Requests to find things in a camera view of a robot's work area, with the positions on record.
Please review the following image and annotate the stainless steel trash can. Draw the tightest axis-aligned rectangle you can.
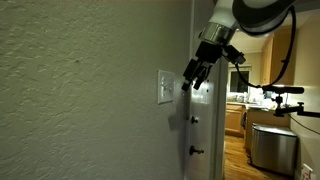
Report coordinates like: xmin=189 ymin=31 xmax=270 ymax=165
xmin=249 ymin=122 xmax=299 ymax=177

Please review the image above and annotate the white double switch plate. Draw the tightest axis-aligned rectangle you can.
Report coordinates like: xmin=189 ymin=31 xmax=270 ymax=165
xmin=157 ymin=69 xmax=176 ymax=105

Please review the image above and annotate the dark kitchen window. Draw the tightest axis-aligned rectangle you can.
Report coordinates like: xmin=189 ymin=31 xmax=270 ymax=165
xmin=229 ymin=69 xmax=251 ymax=94

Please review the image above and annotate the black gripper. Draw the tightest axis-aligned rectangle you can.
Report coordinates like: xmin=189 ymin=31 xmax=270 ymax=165
xmin=181 ymin=40 xmax=225 ymax=92

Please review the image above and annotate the dark door handle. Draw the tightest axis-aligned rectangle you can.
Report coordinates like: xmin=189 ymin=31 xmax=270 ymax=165
xmin=188 ymin=145 xmax=205 ymax=157

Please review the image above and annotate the thin black camera cable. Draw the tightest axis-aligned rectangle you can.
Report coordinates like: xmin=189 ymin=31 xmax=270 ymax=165
xmin=288 ymin=114 xmax=320 ymax=136

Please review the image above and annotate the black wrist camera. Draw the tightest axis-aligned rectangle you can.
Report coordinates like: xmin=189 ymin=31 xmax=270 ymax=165
xmin=222 ymin=44 xmax=247 ymax=66

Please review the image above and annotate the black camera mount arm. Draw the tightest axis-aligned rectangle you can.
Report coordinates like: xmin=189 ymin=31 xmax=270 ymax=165
xmin=271 ymin=94 xmax=320 ymax=119

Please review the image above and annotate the white cabinet door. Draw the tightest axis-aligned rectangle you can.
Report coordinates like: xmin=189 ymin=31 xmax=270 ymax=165
xmin=188 ymin=0 xmax=230 ymax=180

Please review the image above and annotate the black stereo camera bar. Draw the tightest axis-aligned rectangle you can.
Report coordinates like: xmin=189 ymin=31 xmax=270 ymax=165
xmin=261 ymin=85 xmax=305 ymax=95

